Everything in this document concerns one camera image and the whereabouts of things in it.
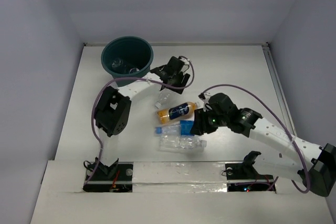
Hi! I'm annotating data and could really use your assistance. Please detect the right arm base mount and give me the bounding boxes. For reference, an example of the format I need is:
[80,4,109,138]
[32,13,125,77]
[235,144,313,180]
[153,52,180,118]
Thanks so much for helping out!
[222,151,276,193]

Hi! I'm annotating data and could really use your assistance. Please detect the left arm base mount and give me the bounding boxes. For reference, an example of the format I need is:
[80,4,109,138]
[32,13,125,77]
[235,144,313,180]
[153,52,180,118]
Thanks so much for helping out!
[83,160,133,193]

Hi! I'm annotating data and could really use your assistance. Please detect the dark green plastic bin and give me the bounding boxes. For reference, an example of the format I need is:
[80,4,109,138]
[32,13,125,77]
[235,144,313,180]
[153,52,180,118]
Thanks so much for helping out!
[101,36,154,79]

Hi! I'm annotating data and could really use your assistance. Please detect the clear bottle front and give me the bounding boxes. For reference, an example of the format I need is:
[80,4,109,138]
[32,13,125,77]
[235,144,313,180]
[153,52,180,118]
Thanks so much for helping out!
[158,135,207,154]

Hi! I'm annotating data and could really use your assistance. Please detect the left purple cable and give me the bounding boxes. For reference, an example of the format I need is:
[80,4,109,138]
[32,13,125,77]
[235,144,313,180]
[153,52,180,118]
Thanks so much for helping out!
[90,56,195,183]

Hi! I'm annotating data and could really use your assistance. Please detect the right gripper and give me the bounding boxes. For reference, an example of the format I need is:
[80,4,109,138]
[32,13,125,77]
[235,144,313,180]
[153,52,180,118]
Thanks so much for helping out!
[190,106,228,135]

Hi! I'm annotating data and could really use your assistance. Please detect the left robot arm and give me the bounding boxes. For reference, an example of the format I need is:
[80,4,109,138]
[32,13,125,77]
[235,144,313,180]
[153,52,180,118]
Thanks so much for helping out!
[90,56,195,179]

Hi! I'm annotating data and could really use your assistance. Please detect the orange drink bottle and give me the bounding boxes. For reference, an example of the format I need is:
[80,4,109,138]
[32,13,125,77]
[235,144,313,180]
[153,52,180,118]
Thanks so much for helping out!
[156,102,200,124]

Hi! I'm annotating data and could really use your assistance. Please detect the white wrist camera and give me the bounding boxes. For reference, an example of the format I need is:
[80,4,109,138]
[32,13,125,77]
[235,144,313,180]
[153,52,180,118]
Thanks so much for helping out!
[198,92,212,111]
[178,56,191,65]

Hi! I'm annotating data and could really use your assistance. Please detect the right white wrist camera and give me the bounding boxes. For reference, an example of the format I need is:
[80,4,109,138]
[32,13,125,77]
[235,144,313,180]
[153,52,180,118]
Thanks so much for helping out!
[198,92,212,111]

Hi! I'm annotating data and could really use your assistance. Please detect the blue label water bottle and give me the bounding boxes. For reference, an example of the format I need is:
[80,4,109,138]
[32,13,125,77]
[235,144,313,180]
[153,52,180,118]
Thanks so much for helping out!
[154,120,194,136]

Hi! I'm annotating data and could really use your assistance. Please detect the crushed bottle blue label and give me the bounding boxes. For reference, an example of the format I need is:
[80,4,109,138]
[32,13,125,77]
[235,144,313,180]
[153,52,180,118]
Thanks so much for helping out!
[110,58,127,74]

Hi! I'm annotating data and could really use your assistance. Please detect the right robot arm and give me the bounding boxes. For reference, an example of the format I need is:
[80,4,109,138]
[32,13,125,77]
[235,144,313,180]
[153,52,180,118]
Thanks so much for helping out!
[191,93,335,197]

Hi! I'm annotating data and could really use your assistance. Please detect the aluminium rail right edge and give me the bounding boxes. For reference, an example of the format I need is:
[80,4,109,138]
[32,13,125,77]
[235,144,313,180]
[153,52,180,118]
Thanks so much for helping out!
[262,45,297,136]

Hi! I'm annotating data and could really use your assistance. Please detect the silver tape strip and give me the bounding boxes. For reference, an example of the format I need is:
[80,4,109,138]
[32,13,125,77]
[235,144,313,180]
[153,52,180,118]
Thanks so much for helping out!
[132,162,227,194]

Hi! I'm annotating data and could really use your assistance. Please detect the clear bottle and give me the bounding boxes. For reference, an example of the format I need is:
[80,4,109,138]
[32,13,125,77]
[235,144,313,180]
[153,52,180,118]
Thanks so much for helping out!
[154,89,172,109]
[158,135,207,154]
[125,65,140,74]

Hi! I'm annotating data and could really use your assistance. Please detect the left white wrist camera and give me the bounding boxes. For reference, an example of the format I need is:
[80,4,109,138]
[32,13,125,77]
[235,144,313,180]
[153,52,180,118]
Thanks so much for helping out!
[178,56,191,65]

